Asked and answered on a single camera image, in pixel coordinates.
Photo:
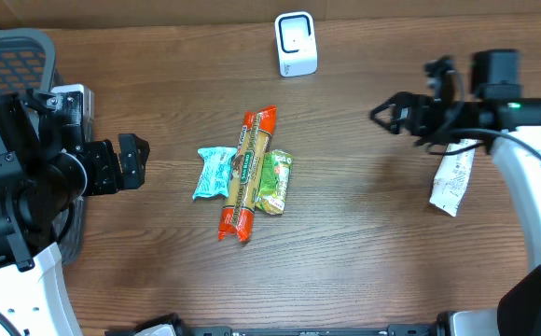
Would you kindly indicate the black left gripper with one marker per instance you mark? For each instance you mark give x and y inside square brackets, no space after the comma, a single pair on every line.
[110,177]

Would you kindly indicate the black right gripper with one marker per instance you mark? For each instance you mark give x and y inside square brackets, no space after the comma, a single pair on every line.
[418,106]

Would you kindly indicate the mint green wipes packet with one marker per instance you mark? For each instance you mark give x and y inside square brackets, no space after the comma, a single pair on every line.
[216,171]

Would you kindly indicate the white tube with gold cap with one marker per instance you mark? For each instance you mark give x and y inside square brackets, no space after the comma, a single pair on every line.
[452,176]

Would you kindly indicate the orange spaghetti packet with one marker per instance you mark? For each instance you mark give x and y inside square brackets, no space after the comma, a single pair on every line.
[246,168]

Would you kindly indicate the green snack packet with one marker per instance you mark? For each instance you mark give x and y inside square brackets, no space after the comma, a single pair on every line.
[276,171]

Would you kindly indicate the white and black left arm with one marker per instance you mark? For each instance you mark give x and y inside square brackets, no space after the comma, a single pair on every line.
[46,166]

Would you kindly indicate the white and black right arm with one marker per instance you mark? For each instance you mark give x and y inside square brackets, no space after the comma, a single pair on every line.
[508,125]

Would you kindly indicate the white barcode scanner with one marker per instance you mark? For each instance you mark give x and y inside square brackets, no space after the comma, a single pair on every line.
[296,44]

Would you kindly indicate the grey plastic shopping basket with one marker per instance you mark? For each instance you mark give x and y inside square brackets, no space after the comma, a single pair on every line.
[27,61]

